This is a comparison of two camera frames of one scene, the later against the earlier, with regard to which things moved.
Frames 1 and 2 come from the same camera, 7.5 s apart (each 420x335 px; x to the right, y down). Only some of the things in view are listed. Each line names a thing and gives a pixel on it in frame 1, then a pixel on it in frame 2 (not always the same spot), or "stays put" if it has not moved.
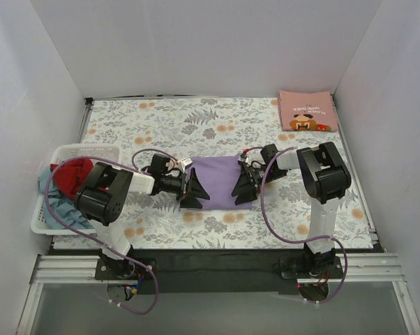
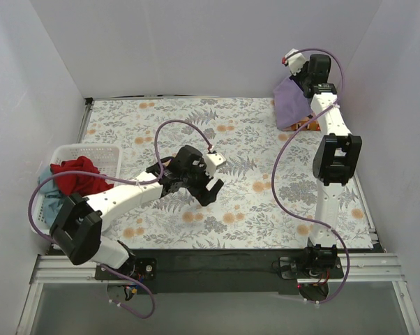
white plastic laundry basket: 107,153 stays put
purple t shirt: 217,176 → 291,104
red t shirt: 70,174 stays put
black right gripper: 249,179 → 303,75
